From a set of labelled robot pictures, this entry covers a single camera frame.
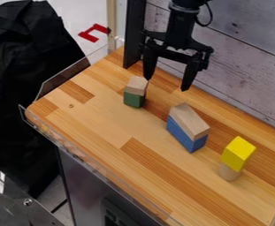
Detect wooden pole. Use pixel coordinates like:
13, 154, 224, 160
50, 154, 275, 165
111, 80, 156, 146
104, 0, 118, 55

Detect black fabric cover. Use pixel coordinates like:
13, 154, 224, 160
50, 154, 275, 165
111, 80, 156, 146
0, 0, 88, 199

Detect yellow cube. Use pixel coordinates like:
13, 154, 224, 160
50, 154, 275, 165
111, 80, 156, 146
219, 135, 258, 173

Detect natural wooden cylinder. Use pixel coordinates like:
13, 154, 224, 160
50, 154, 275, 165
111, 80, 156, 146
217, 162, 244, 182

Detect red bracket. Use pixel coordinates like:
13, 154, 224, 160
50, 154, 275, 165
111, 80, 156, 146
76, 23, 112, 44

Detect green cube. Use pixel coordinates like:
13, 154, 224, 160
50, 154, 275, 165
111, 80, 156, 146
122, 89, 147, 109

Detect long blue block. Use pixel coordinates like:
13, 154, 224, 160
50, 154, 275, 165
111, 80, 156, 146
165, 115, 210, 154

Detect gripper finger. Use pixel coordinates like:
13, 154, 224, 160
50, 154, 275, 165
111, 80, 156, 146
141, 46, 160, 81
180, 59, 202, 93

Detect long natural wooden block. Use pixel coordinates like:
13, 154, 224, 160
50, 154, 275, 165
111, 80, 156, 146
167, 102, 212, 141

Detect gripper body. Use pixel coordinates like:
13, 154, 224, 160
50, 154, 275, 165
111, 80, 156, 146
137, 29, 217, 72

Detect black upright post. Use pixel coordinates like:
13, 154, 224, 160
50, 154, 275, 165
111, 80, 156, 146
121, 0, 149, 70

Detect natural wooden cube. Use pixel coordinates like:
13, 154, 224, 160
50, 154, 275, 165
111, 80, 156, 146
124, 75, 150, 97

